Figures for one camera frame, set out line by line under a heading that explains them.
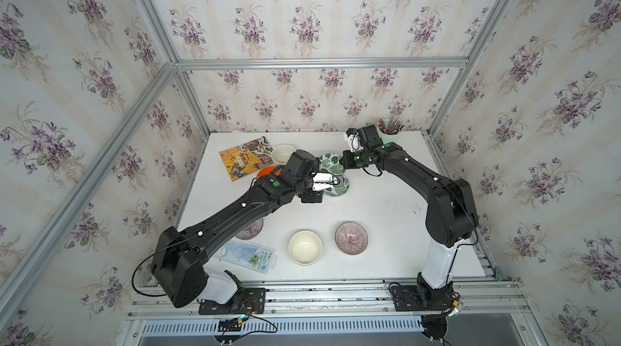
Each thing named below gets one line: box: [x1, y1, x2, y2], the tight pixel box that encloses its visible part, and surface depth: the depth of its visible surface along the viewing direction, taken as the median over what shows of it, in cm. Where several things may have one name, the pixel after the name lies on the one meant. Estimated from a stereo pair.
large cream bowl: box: [287, 230, 323, 266], surface depth 84 cm
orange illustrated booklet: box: [219, 135, 275, 182], surface depth 110 cm
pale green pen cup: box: [376, 118, 401, 144], surface depth 104 cm
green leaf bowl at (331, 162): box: [319, 152, 346, 176], surface depth 95 cm
